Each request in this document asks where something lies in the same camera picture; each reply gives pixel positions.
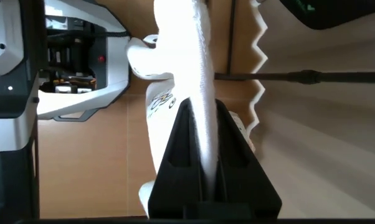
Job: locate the black garment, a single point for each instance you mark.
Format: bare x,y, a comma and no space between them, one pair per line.
337,12

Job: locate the white laundry basket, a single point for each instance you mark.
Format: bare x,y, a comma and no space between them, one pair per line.
242,126

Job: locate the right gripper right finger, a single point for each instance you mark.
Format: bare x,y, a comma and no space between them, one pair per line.
246,186

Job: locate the white garment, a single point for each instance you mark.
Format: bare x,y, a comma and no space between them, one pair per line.
187,62

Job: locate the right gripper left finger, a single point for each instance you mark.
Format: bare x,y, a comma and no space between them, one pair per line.
175,186

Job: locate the black clothes rack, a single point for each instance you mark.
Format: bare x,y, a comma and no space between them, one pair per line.
309,76

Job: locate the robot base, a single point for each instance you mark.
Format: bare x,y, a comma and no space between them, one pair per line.
66,62

